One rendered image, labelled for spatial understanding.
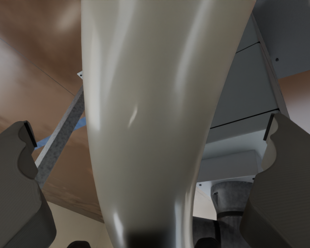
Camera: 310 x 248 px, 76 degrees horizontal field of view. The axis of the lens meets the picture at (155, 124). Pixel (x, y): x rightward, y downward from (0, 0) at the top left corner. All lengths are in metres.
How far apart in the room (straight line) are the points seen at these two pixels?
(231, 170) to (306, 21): 0.99
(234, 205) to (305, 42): 1.09
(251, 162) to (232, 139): 0.09
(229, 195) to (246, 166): 0.10
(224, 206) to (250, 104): 0.33
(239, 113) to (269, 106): 0.09
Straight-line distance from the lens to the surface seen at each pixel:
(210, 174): 0.72
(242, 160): 0.70
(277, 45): 1.46
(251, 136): 0.64
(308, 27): 1.46
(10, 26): 1.89
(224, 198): 0.71
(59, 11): 1.58
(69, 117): 1.45
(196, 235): 0.64
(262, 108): 0.68
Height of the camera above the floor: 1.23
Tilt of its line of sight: 38 degrees down
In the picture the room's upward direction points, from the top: 167 degrees counter-clockwise
